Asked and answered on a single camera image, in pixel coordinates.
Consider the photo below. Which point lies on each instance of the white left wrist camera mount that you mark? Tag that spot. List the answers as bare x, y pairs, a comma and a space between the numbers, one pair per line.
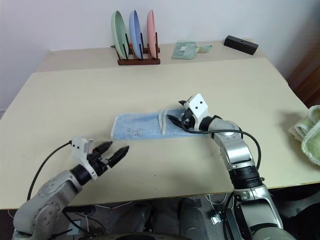
78, 147

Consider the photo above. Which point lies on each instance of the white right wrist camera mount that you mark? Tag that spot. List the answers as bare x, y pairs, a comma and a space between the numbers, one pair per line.
198, 106

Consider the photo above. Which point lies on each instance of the pink plate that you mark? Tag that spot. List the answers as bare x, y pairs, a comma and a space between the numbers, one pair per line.
150, 30

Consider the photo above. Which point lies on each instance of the blue plate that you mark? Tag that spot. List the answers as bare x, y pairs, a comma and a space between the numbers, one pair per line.
135, 30

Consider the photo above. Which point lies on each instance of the green fluffy towel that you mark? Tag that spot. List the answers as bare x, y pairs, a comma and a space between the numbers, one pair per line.
303, 123
312, 147

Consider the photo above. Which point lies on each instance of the green packaged cloth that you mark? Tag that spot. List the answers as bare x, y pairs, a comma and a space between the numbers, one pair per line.
185, 50

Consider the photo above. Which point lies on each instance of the black rectangular block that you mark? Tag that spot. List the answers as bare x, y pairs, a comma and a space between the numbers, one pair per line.
240, 44

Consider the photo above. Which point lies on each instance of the green plate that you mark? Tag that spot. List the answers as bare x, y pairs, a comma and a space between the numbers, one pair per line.
118, 32

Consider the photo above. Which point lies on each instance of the small metal connector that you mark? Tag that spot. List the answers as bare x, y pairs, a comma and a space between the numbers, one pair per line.
215, 219

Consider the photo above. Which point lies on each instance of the dark rounded shape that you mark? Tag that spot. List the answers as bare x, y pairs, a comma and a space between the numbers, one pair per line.
191, 217

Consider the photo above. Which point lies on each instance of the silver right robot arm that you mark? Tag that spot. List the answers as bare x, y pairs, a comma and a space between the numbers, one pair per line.
233, 150

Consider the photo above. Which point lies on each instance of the dark wooden plate rack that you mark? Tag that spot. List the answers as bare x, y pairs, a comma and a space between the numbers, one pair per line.
138, 61

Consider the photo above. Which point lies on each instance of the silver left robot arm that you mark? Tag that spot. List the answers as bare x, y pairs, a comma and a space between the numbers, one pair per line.
50, 191

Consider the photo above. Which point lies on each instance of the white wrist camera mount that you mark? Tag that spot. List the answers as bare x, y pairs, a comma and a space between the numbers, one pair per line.
78, 147
198, 106

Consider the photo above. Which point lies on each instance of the light blue towel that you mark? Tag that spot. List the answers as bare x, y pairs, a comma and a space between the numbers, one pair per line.
140, 122

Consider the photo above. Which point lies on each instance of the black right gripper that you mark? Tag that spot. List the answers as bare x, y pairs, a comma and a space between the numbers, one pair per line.
188, 118

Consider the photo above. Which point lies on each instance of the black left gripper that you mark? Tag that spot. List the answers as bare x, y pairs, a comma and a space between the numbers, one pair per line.
98, 163

